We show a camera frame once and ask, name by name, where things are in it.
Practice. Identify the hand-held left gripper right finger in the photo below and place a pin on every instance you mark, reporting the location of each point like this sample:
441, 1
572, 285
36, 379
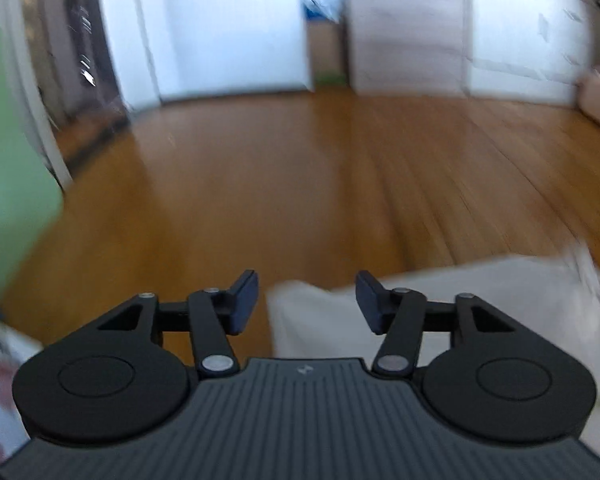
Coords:
370, 305

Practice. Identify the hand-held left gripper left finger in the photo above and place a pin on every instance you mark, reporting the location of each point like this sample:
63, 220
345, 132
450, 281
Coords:
242, 305

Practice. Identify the white garment with green monster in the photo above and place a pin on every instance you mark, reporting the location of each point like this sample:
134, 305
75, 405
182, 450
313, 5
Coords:
530, 290

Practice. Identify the small cardboard box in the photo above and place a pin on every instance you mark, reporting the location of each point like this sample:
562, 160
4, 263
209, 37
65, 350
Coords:
327, 50

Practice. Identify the green panel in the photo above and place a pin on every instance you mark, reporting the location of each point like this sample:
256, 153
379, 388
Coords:
15, 160

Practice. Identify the white door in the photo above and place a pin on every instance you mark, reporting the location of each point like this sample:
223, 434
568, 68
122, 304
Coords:
220, 25

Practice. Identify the pale wood-grain wardrobe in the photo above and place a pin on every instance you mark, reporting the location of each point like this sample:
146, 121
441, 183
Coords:
405, 25

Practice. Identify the blue bag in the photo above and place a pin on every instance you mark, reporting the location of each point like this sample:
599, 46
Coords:
317, 10

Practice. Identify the white drawer cabinet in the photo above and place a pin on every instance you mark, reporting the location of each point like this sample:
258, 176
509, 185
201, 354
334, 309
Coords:
525, 20

